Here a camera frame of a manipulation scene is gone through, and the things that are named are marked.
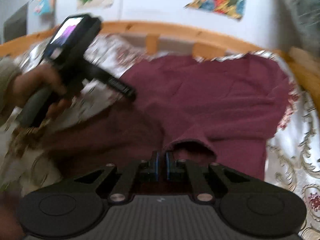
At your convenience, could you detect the maroon long-sleeve sweater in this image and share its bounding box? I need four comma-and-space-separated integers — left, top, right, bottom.
42, 54, 291, 179

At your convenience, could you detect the left forearm beige sleeve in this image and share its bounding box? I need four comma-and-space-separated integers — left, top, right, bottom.
0, 57, 22, 126

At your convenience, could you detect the person's left hand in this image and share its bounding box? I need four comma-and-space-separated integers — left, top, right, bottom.
5, 64, 67, 108

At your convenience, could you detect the floral white satin bedspread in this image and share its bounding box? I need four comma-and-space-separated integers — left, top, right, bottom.
1, 34, 319, 239

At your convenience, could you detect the grey plastic-wrapped bundle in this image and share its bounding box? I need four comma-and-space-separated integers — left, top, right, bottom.
280, 0, 319, 56

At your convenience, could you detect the dark wall-mounted panel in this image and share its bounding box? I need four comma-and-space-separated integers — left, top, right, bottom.
3, 3, 28, 42

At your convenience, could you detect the wooden bed frame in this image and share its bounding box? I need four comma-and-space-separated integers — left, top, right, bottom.
1, 16, 319, 112

